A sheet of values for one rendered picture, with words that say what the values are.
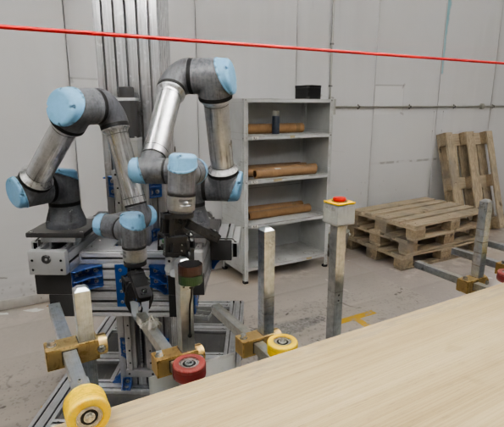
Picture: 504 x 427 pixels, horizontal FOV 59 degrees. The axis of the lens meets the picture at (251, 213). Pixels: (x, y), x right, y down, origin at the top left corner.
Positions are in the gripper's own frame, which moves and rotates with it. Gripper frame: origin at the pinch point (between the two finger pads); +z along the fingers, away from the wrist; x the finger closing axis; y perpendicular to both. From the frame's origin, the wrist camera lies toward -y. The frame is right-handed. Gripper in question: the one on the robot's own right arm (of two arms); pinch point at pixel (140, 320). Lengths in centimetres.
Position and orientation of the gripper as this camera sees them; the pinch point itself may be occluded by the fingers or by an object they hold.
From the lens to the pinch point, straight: 153.5
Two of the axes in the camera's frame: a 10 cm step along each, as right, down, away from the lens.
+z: 0.0, 9.7, 2.4
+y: -5.0, -2.1, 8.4
